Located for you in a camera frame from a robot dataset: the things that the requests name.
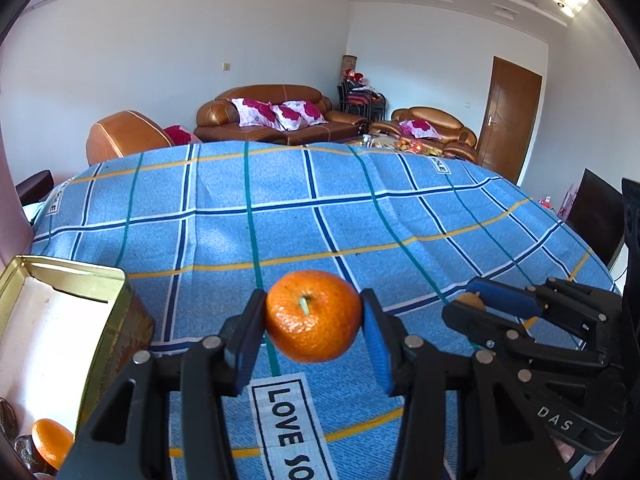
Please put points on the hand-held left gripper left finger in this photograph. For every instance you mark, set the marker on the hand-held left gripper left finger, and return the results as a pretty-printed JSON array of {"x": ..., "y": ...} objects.
[{"x": 247, "y": 340}]

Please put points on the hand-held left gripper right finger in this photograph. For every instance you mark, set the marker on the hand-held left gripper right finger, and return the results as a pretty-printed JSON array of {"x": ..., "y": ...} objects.
[{"x": 377, "y": 345}]

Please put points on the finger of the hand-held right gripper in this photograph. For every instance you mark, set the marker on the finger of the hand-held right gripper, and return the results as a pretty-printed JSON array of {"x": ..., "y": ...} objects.
[
  {"x": 480, "y": 327},
  {"x": 505, "y": 295}
]

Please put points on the small tan longan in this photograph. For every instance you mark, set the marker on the small tan longan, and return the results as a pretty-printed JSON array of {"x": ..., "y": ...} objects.
[{"x": 472, "y": 301}]

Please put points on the large orange with stem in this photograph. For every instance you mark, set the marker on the large orange with stem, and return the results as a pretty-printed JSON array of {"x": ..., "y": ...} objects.
[{"x": 314, "y": 316}]

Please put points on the gold rectangular tin box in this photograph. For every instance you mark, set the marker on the gold rectangular tin box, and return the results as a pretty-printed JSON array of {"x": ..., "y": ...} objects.
[{"x": 125, "y": 320}]

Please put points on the smooth orange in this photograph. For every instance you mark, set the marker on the smooth orange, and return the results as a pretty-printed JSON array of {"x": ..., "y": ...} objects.
[{"x": 50, "y": 442}]

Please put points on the dark brown water chestnut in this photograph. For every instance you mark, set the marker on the dark brown water chestnut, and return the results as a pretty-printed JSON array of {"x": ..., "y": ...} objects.
[
  {"x": 7, "y": 417},
  {"x": 25, "y": 452}
]

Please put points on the person's right hand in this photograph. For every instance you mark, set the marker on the person's right hand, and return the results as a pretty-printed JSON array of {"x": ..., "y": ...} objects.
[{"x": 564, "y": 451}]

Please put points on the black television screen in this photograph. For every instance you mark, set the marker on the black television screen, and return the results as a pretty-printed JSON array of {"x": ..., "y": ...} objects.
[{"x": 595, "y": 220}]

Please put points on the blue plaid tablecloth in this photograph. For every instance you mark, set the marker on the blue plaid tablecloth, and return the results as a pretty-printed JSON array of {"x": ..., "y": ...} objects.
[{"x": 300, "y": 210}]

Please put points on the brown leather armchair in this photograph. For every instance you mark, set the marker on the brown leather armchair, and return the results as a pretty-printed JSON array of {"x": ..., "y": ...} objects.
[{"x": 457, "y": 140}]

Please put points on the brown wooden door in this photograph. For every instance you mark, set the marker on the brown wooden door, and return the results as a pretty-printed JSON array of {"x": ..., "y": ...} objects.
[{"x": 510, "y": 120}]

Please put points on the white red floral pillow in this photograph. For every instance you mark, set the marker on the white red floral pillow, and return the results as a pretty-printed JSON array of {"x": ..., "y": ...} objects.
[
  {"x": 300, "y": 115},
  {"x": 252, "y": 112},
  {"x": 420, "y": 130}
]

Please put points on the cluttered coffee table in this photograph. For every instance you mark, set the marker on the cluttered coffee table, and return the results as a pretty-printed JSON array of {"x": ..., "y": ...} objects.
[{"x": 395, "y": 144}]

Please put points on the red cushion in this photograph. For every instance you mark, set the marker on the red cushion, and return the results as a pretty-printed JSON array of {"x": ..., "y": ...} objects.
[{"x": 177, "y": 135}]

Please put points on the brown leather sofa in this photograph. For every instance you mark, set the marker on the brown leather sofa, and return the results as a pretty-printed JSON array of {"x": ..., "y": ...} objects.
[{"x": 215, "y": 120}]

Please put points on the orange leather armchair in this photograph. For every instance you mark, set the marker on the orange leather armchair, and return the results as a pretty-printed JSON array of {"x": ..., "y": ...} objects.
[{"x": 125, "y": 135}]

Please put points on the stack of dark chairs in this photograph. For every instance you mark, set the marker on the stack of dark chairs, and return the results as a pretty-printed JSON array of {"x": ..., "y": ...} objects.
[{"x": 362, "y": 102}]

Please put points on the red plush toy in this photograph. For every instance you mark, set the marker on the red plush toy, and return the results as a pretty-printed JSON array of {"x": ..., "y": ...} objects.
[{"x": 355, "y": 76}]

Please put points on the tall patterned vase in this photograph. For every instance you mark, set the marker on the tall patterned vase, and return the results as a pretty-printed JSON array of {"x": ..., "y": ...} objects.
[{"x": 349, "y": 62}]

